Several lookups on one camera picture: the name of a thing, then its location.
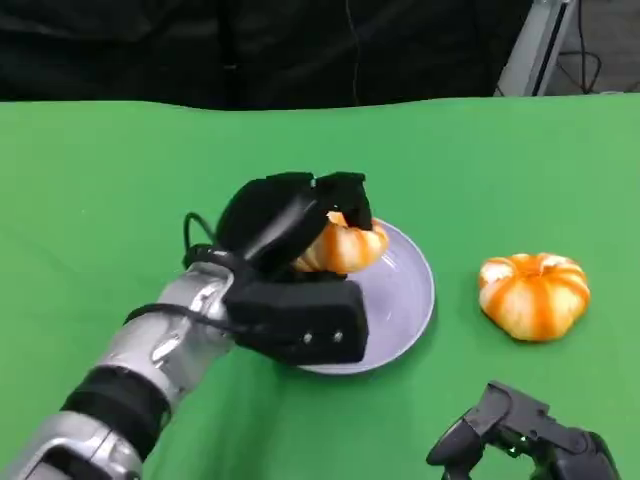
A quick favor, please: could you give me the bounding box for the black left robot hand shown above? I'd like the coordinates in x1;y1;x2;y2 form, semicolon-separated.
217;171;377;276

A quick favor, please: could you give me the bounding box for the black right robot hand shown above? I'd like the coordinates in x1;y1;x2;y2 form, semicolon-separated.
425;380;624;480

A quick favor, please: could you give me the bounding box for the orange striped toy bread roll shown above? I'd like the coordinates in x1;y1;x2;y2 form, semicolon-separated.
478;253;591;343
289;210;390;275

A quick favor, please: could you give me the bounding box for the lilac plate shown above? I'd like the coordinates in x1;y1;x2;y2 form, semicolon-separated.
294;217;435;376

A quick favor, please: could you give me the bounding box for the green table cloth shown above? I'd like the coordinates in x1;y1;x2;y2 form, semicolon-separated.
0;92;640;480

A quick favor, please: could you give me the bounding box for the black backdrop curtain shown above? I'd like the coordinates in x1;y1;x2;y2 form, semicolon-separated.
0;0;534;110

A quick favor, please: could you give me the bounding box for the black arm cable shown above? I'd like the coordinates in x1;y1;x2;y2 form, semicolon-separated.
123;299;254;334
182;212;239;264

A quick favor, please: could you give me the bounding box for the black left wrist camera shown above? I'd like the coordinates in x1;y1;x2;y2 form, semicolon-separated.
222;272;371;364

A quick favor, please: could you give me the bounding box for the grey metal frame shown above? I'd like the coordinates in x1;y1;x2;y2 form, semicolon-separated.
494;0;576;97

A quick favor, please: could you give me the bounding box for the black floor cable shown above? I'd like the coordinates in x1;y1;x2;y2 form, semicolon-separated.
554;47;605;95

